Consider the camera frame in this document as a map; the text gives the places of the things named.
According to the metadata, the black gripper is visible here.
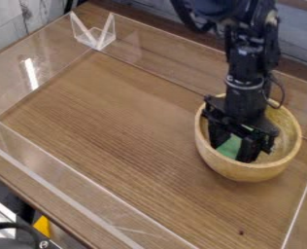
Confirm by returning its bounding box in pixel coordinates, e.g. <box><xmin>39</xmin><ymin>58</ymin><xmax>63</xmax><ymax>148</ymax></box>
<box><xmin>201</xmin><ymin>76</ymin><xmax>280</xmax><ymax>163</ymax></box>

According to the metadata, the green rectangular block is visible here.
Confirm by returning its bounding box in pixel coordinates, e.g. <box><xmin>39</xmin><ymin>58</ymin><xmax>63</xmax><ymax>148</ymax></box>
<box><xmin>216</xmin><ymin>127</ymin><xmax>253</xmax><ymax>160</ymax></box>

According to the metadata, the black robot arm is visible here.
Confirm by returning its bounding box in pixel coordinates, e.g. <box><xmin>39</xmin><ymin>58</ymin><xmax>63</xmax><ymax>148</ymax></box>
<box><xmin>171</xmin><ymin>0</ymin><xmax>281</xmax><ymax>163</ymax></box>

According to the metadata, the brown wooden bowl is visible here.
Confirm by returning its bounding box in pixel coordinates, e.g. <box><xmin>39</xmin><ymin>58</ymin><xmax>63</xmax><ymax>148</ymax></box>
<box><xmin>193</xmin><ymin>103</ymin><xmax>303</xmax><ymax>183</ymax></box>

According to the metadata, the yellow tag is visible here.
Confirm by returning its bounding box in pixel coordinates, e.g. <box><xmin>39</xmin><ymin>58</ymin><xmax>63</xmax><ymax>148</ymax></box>
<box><xmin>32</xmin><ymin>216</ymin><xmax>51</xmax><ymax>237</ymax></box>

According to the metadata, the clear acrylic corner bracket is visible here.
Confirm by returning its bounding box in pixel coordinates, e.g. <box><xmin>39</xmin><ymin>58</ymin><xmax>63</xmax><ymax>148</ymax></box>
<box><xmin>70</xmin><ymin>13</ymin><xmax>116</xmax><ymax>51</ymax></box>

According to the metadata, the clear acrylic tray wall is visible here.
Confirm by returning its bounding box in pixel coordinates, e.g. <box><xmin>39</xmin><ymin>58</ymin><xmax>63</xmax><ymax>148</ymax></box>
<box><xmin>0</xmin><ymin>122</ymin><xmax>197</xmax><ymax>249</ymax></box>

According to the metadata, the black cable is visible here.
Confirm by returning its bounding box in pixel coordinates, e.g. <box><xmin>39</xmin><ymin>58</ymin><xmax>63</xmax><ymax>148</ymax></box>
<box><xmin>0</xmin><ymin>223</ymin><xmax>50</xmax><ymax>249</ymax></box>

